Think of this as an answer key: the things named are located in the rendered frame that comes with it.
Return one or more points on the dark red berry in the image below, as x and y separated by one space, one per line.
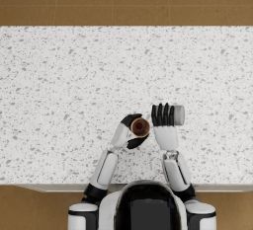
139 126

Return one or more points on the grey cup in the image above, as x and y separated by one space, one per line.
179 115

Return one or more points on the brown cup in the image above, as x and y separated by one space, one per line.
140 127

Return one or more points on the robot body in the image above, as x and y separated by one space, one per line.
146 207

